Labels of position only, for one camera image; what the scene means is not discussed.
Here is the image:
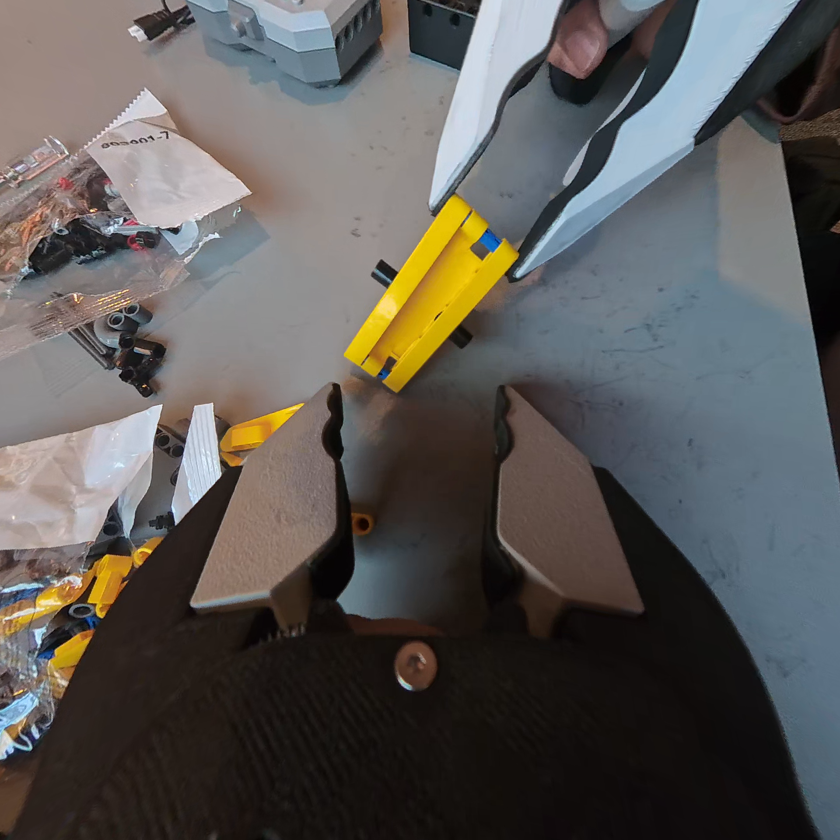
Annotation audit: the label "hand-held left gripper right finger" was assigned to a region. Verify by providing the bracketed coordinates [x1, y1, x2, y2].
[482, 385, 648, 637]

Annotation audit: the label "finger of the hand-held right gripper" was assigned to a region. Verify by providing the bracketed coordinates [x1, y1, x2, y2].
[510, 0, 802, 282]
[428, 0, 568, 216]

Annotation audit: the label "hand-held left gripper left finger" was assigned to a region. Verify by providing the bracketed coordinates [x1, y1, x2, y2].
[191, 382, 357, 620]

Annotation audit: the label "yellow curved panel blue pins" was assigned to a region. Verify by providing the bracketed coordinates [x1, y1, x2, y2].
[361, 210, 521, 395]

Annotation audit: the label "grey desk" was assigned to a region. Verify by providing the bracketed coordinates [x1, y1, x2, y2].
[0, 0, 840, 815]

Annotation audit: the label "person's right hand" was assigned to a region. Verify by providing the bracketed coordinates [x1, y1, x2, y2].
[548, 0, 676, 77]

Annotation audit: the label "black base yellow block assembly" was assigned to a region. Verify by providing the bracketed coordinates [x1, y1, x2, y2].
[406, 0, 481, 70]

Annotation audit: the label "yellow angled beam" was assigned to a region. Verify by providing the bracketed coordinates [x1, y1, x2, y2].
[216, 402, 307, 468]

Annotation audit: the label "plastic bag of yellow parts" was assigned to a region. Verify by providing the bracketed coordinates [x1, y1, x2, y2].
[0, 403, 232, 765]

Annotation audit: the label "grey electronic control box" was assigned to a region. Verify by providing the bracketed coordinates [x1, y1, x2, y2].
[187, 0, 385, 88]

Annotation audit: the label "loose black connector parts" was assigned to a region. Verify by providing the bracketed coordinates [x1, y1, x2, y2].
[65, 304, 170, 399]

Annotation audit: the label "small black plug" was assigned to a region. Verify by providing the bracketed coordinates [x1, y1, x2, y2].
[128, 4, 196, 44]

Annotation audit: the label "plastic bag of black parts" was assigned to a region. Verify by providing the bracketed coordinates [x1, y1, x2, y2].
[0, 88, 252, 363]

